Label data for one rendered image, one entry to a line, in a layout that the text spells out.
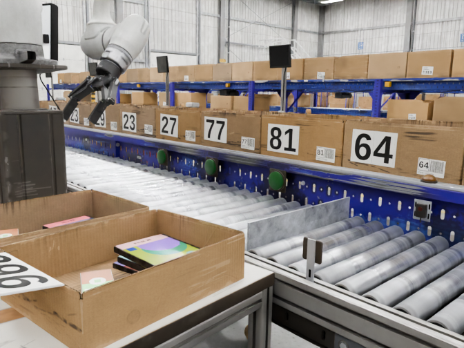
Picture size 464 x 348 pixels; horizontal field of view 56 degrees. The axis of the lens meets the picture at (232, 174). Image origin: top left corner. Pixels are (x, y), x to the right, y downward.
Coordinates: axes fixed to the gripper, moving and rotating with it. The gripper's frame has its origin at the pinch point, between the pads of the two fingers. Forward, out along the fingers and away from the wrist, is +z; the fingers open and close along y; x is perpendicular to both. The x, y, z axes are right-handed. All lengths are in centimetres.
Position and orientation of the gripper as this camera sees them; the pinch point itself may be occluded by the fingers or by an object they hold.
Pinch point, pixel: (79, 117)
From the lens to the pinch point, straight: 143.9
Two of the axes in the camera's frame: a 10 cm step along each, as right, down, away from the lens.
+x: 4.0, 5.1, 7.6
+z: -3.9, 8.4, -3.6
